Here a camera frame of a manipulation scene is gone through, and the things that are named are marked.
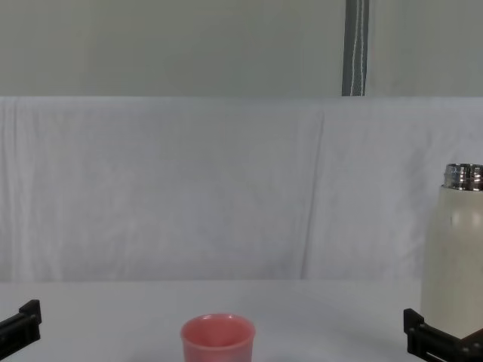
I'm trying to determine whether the white table cloth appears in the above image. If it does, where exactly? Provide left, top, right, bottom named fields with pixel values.
left=0, top=278, right=483, bottom=362

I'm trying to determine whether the cream vacuum bottle steel neck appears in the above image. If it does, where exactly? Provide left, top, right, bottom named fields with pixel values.
left=420, top=163, right=483, bottom=339

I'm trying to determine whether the pink cup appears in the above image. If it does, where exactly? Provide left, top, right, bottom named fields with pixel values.
left=180, top=312, right=257, bottom=362

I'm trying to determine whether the grey striped post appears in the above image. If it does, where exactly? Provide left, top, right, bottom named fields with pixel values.
left=341, top=0, right=373, bottom=97

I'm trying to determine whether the white draped cloth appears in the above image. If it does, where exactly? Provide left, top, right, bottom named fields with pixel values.
left=0, top=95, right=483, bottom=282

